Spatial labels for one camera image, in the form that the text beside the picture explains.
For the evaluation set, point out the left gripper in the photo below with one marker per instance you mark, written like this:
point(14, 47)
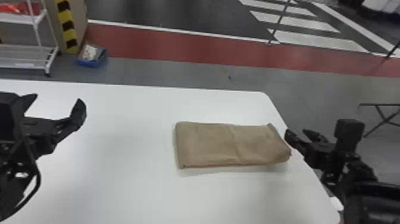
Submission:
point(37, 136)

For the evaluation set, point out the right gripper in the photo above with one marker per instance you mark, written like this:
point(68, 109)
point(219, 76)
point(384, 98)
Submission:
point(322, 156)

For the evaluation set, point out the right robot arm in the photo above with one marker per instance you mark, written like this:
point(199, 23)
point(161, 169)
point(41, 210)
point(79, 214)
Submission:
point(365, 194)

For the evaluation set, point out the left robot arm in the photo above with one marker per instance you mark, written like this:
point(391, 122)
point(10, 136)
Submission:
point(9, 190)

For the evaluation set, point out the blue basket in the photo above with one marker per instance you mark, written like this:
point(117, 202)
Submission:
point(92, 61)

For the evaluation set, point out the beige towel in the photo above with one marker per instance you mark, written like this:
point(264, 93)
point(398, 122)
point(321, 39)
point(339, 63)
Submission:
point(228, 144)

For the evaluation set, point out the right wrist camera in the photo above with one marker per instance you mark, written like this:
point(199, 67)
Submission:
point(348, 131)

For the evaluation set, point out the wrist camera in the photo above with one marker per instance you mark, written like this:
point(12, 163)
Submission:
point(348, 131)
point(11, 114)

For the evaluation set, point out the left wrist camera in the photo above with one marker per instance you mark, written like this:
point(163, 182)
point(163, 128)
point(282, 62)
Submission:
point(11, 114)

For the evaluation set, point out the yellow black striped post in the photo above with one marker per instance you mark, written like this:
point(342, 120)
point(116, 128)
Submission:
point(67, 26)

